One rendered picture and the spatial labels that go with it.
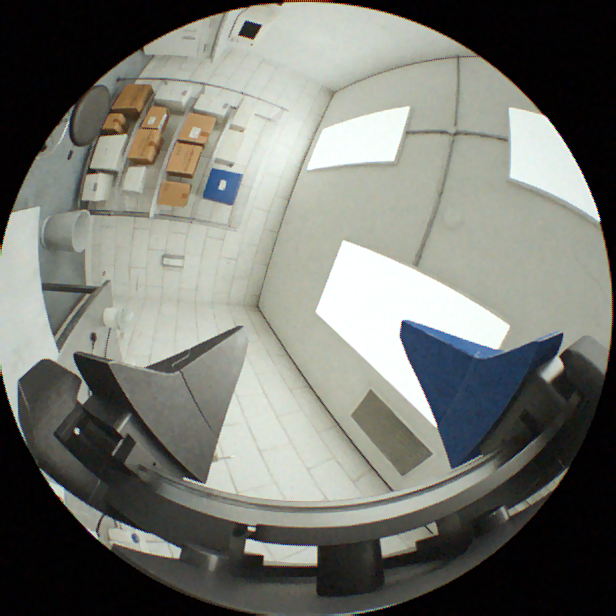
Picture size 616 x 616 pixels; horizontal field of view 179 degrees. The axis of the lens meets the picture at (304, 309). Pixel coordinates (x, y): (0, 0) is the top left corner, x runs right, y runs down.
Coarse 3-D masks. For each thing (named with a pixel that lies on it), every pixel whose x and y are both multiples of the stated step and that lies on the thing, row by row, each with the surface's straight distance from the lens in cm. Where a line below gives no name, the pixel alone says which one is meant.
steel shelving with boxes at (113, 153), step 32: (128, 96) 251; (160, 96) 234; (128, 128) 269; (160, 128) 245; (192, 128) 213; (96, 160) 235; (128, 160) 224; (192, 160) 207; (224, 160) 206; (96, 192) 224; (160, 192) 206; (224, 192) 206; (224, 224) 235
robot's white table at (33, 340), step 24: (24, 216) 69; (24, 240) 70; (0, 264) 64; (24, 264) 71; (0, 288) 64; (24, 288) 71; (0, 312) 65; (24, 312) 72; (0, 336) 65; (24, 336) 72; (48, 336) 83; (0, 360) 65; (24, 360) 73
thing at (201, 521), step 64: (64, 384) 5; (576, 384) 6; (64, 448) 6; (512, 448) 7; (576, 448) 7; (128, 512) 6; (192, 512) 5; (256, 512) 4; (320, 512) 4; (384, 512) 4; (192, 576) 3; (256, 576) 6; (320, 576) 4; (384, 576) 5; (448, 576) 2
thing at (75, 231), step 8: (72, 216) 182; (80, 216) 200; (88, 216) 199; (64, 224) 184; (72, 224) 178; (80, 224) 206; (88, 224) 203; (64, 232) 182; (72, 232) 177; (80, 232) 208; (88, 232) 204; (64, 240) 183; (72, 240) 178; (80, 240) 205; (72, 248) 183; (80, 248) 197
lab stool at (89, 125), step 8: (96, 96) 134; (104, 96) 140; (88, 104) 129; (96, 104) 136; (104, 104) 143; (80, 112) 125; (88, 112) 131; (96, 112) 138; (104, 112) 145; (64, 120) 148; (80, 120) 126; (88, 120) 133; (96, 120) 140; (104, 120) 147; (80, 128) 127; (88, 128) 134; (96, 128) 141; (80, 136) 129; (88, 136) 136
